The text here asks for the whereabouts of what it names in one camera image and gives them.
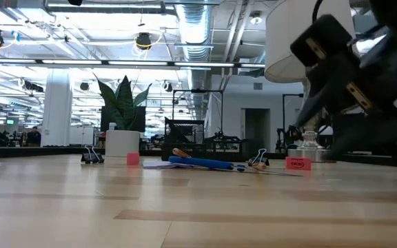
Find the black binder clip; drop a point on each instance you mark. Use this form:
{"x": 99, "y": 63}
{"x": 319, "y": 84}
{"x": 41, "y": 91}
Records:
{"x": 91, "y": 158}
{"x": 258, "y": 160}

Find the white column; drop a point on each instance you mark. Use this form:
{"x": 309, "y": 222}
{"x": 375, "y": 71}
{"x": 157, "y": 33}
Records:
{"x": 56, "y": 110}

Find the silver lamp with white shade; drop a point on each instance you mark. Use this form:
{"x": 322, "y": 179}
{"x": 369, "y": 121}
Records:
{"x": 288, "y": 41}

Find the black background stand frame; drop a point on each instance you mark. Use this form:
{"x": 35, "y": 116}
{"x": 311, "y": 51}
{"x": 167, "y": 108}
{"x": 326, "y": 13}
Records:
{"x": 198, "y": 91}

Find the person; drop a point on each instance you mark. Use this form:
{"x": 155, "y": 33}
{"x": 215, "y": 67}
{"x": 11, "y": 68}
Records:
{"x": 33, "y": 137}

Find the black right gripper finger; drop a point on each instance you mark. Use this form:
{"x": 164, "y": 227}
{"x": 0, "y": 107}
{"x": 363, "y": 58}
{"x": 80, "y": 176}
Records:
{"x": 360, "y": 137}
{"x": 317, "y": 100}

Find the black aluminium table frame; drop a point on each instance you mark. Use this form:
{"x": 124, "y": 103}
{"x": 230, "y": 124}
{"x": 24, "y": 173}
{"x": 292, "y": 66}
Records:
{"x": 29, "y": 151}

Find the black mesh desk organizer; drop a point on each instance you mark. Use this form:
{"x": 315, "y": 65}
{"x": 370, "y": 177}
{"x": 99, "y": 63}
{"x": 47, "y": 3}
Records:
{"x": 184, "y": 137}

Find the white sticky note pad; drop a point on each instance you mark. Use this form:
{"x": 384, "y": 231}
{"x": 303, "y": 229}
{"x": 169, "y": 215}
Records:
{"x": 160, "y": 165}

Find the silver ventilation duct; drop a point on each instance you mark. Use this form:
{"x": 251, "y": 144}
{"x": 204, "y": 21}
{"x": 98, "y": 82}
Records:
{"x": 195, "y": 27}

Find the red marker pen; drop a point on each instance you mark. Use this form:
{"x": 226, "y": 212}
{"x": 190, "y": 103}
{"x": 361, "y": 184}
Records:
{"x": 133, "y": 159}

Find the black background monitor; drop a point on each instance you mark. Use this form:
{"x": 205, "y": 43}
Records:
{"x": 107, "y": 120}

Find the green plant in white pot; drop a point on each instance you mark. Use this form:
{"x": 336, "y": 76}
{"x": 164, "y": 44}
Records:
{"x": 122, "y": 141}

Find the pink printed eraser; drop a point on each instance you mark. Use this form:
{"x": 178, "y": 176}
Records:
{"x": 298, "y": 163}

